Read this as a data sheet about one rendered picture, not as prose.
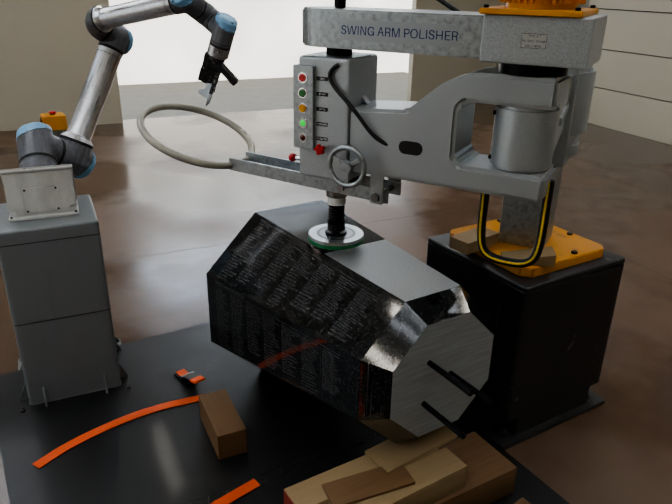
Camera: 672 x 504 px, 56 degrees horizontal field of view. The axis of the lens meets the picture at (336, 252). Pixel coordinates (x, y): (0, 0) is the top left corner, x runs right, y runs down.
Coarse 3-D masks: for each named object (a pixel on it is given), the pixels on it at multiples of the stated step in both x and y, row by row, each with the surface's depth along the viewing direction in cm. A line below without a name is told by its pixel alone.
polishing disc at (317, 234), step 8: (312, 232) 245; (320, 232) 246; (352, 232) 246; (360, 232) 246; (312, 240) 241; (320, 240) 238; (328, 240) 238; (336, 240) 238; (344, 240) 239; (352, 240) 239; (360, 240) 241
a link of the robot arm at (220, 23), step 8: (216, 16) 257; (224, 16) 258; (208, 24) 261; (216, 24) 257; (224, 24) 255; (232, 24) 257; (216, 32) 258; (224, 32) 257; (232, 32) 259; (216, 40) 259; (224, 40) 259; (232, 40) 262; (224, 48) 261
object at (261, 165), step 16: (240, 160) 248; (256, 160) 259; (272, 160) 255; (288, 160) 251; (272, 176) 244; (288, 176) 240; (304, 176) 236; (368, 176) 236; (336, 192) 232; (352, 192) 229; (368, 192) 226; (384, 192) 222; (400, 192) 233
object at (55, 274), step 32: (0, 224) 263; (32, 224) 264; (64, 224) 264; (96, 224) 269; (0, 256) 258; (32, 256) 263; (64, 256) 269; (96, 256) 274; (32, 288) 268; (64, 288) 274; (96, 288) 280; (32, 320) 273; (64, 320) 279; (96, 320) 285; (32, 352) 278; (64, 352) 284; (96, 352) 291; (32, 384) 284; (64, 384) 290; (96, 384) 296; (128, 384) 300
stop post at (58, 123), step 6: (42, 114) 356; (48, 114) 357; (54, 114) 356; (60, 114) 357; (42, 120) 354; (48, 120) 351; (54, 120) 353; (60, 120) 355; (66, 120) 357; (54, 126) 354; (60, 126) 356; (66, 126) 357; (54, 132) 357; (60, 132) 359
